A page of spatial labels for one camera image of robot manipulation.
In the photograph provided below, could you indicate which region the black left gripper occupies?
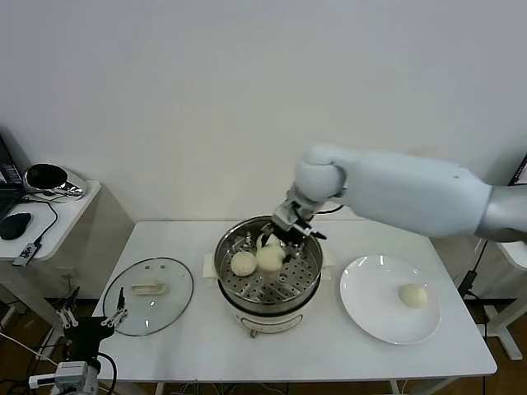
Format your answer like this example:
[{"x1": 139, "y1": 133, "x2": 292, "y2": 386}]
[{"x1": 56, "y1": 286, "x2": 129, "y2": 359}]

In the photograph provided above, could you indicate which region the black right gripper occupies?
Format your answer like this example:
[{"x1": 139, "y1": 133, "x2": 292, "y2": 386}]
[{"x1": 258, "y1": 221, "x2": 329, "y2": 263}]

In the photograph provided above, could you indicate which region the white steamed baozi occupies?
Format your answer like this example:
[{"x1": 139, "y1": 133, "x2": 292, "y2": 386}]
[
  {"x1": 229, "y1": 251, "x2": 257, "y2": 277},
  {"x1": 255, "y1": 233, "x2": 285, "y2": 250},
  {"x1": 398, "y1": 283, "x2": 429, "y2": 309},
  {"x1": 255, "y1": 242, "x2": 287, "y2": 272}
]

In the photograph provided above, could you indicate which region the glass lid with cream handle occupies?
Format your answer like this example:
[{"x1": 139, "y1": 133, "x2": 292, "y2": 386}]
[{"x1": 102, "y1": 257, "x2": 195, "y2": 337}]

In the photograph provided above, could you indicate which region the perforated steel steamer basket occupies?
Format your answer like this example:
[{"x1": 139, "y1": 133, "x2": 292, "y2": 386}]
[{"x1": 214, "y1": 216, "x2": 324, "y2": 308}]

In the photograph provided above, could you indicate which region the cream electric cooker base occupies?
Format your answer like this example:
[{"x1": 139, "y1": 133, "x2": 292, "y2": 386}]
[{"x1": 203, "y1": 240, "x2": 337, "y2": 338}]

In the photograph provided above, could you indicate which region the grey usb hub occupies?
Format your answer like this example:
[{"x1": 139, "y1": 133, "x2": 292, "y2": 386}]
[{"x1": 13, "y1": 242, "x2": 43, "y2": 268}]

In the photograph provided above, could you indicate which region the white side desk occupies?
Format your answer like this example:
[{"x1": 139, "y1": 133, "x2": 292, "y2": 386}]
[
  {"x1": 427, "y1": 230, "x2": 527, "y2": 363},
  {"x1": 0, "y1": 179, "x2": 136, "y2": 338}
]

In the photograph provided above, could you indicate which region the white round plate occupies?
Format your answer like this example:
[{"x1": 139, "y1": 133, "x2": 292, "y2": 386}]
[{"x1": 339, "y1": 254, "x2": 442, "y2": 346}]

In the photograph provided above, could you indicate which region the black computer mouse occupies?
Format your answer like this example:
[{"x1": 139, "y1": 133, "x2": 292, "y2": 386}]
[{"x1": 0, "y1": 211, "x2": 33, "y2": 241}]

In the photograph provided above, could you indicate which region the black laptop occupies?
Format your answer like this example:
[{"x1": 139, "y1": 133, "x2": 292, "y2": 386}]
[
  {"x1": 510, "y1": 154, "x2": 527, "y2": 186},
  {"x1": 0, "y1": 131, "x2": 32, "y2": 221}
]

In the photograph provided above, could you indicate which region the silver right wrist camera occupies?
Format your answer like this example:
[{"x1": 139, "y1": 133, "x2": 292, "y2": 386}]
[{"x1": 272, "y1": 200, "x2": 304, "y2": 230}]

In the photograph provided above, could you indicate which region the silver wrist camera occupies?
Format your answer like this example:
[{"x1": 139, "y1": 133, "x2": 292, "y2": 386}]
[
  {"x1": 272, "y1": 200, "x2": 304, "y2": 230},
  {"x1": 28, "y1": 360, "x2": 90, "y2": 388}
]

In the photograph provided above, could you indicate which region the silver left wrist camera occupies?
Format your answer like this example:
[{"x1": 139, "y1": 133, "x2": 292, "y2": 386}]
[{"x1": 28, "y1": 360, "x2": 90, "y2": 388}]

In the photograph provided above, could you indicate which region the thin black hub cable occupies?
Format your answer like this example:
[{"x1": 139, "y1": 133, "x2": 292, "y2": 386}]
[{"x1": 22, "y1": 196, "x2": 60, "y2": 248}]

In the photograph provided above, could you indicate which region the black cable with adapter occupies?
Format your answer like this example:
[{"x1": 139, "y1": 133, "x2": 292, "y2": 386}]
[{"x1": 459, "y1": 238, "x2": 491, "y2": 297}]

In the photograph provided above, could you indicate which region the white charger cable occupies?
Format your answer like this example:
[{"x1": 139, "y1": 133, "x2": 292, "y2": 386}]
[{"x1": 472, "y1": 240, "x2": 487, "y2": 272}]

